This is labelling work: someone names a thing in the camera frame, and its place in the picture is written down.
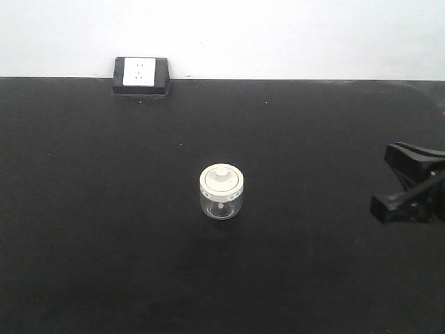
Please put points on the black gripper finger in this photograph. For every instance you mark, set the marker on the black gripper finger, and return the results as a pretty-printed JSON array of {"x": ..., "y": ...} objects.
[
  {"x": 413, "y": 164},
  {"x": 392, "y": 208}
]

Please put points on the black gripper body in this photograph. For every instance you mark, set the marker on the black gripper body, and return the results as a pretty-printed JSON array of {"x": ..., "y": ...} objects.
[{"x": 427, "y": 203}]

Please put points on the glass jar with white lid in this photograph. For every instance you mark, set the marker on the glass jar with white lid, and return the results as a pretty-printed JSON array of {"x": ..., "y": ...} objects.
[{"x": 221, "y": 191}]

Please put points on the white socket on black box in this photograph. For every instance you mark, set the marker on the white socket on black box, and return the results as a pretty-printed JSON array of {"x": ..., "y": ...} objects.
[{"x": 141, "y": 76}]

